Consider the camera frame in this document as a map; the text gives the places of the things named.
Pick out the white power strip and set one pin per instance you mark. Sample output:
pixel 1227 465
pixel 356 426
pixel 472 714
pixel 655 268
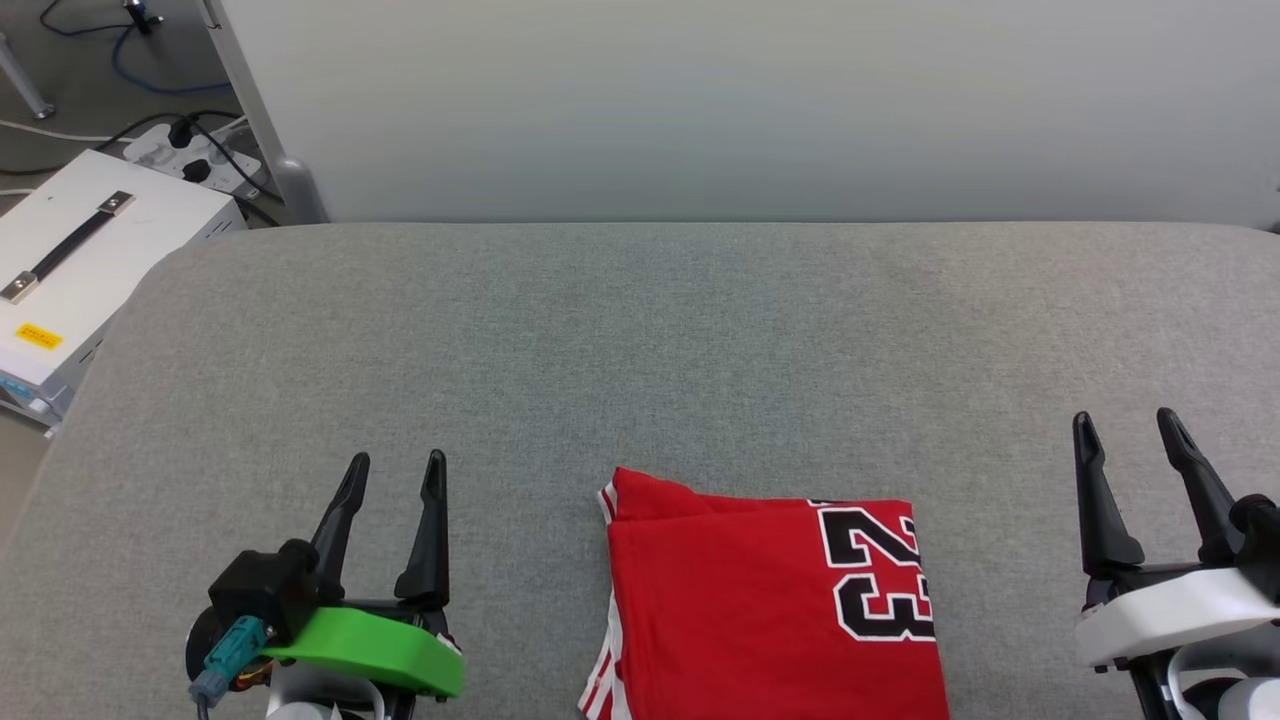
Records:
pixel 165 155

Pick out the red basketball jersey number 23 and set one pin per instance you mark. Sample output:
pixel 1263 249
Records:
pixel 740 600

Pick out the white partition panel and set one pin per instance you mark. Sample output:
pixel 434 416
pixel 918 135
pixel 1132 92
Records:
pixel 750 110

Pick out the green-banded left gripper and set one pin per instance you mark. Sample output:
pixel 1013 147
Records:
pixel 380 645

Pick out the white equipment box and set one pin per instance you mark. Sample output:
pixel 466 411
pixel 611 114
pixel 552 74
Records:
pixel 150 240

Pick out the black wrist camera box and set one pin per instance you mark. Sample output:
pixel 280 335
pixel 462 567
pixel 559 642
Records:
pixel 1262 540
pixel 260 590

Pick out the black power plug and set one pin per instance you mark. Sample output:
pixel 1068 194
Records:
pixel 197 170
pixel 181 132

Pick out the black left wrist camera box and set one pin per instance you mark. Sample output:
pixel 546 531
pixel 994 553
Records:
pixel 260 590

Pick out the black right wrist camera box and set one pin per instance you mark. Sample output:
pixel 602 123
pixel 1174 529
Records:
pixel 1262 540

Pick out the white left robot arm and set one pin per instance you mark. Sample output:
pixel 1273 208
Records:
pixel 320 695

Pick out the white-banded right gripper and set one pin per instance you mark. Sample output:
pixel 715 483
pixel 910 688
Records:
pixel 1170 610

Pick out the grey metal partition post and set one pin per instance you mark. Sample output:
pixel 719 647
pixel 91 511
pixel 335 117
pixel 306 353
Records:
pixel 265 110

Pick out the yellow warning sticker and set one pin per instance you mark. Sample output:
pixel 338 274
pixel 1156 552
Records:
pixel 38 336

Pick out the grey metal furniture leg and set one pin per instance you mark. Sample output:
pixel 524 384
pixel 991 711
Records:
pixel 25 75

